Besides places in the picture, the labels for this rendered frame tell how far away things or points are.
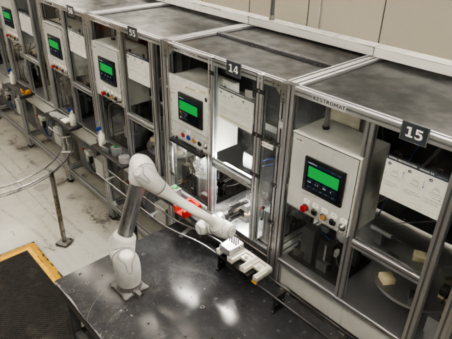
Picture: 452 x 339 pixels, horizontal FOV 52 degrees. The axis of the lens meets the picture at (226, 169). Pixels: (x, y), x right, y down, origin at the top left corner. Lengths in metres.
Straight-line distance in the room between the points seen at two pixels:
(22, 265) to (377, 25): 4.81
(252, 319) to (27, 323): 1.86
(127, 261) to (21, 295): 1.53
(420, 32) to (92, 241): 4.31
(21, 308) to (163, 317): 1.55
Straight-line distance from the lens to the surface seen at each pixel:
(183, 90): 3.11
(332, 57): 3.02
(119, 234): 3.06
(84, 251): 4.55
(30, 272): 4.45
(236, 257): 2.99
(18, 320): 4.07
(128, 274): 2.95
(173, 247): 3.39
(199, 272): 3.18
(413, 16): 6.06
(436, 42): 5.97
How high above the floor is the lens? 2.83
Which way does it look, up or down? 30 degrees down
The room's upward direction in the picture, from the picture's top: 1 degrees clockwise
